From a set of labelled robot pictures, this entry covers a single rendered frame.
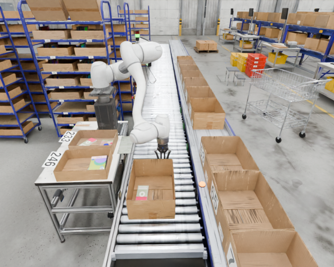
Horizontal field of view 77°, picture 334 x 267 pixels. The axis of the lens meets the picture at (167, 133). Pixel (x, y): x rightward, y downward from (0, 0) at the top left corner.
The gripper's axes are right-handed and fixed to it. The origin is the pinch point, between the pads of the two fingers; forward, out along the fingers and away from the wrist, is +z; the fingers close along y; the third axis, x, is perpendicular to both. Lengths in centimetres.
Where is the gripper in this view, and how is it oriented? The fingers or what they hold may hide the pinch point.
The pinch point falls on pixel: (163, 164)
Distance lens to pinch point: 162.9
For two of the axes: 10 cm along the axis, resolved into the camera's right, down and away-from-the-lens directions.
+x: 0.2, 5.1, -8.6
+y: -10.0, 0.1, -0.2
